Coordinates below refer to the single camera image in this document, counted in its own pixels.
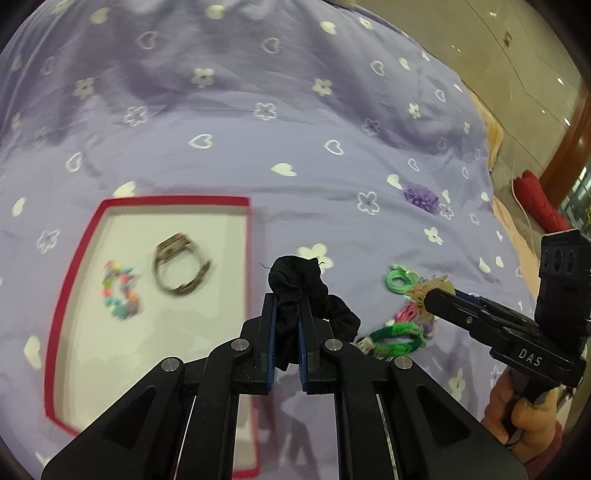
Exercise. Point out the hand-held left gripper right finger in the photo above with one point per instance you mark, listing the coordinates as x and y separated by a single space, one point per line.
303 350

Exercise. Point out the purple scrunchie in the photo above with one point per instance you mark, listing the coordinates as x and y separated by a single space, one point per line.
420 196

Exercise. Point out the pink hair clip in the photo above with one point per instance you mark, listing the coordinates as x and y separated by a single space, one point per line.
406 314

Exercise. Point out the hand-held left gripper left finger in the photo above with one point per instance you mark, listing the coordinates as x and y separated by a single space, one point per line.
271 344

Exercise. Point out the person's right hand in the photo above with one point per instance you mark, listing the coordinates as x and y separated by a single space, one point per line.
531 420

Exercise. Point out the purple flower print blanket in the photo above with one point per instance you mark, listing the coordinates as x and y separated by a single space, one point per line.
277 138

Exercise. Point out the black scrunchie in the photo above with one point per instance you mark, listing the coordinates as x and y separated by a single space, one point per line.
295 277

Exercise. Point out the peach bed sheet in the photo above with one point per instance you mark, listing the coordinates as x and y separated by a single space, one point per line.
494 134

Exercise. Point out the red shallow box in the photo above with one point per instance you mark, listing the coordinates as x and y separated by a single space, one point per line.
92 346

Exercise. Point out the curved wooden furniture frame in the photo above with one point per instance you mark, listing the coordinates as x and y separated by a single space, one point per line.
565 152

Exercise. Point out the person's right forearm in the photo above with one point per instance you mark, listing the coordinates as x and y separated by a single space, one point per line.
558 438

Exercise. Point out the yellow hair claw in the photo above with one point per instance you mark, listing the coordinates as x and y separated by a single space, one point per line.
422 293

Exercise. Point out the red cushion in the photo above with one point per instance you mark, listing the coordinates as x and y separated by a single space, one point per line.
535 194

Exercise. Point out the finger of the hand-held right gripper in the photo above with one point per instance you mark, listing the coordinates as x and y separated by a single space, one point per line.
461 314
503 314

